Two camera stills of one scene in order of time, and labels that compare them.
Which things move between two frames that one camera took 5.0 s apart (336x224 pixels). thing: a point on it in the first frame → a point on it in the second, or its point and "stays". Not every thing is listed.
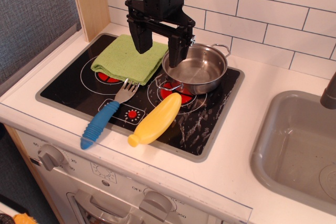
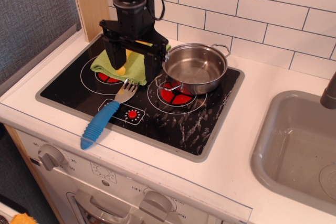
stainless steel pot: x=200 y=73 stays
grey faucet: x=328 y=98 stays
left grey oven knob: x=50 y=157 stays
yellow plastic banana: x=158 y=122 → x=121 y=71
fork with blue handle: x=97 y=123 stays
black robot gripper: x=163 y=7 → x=135 y=25
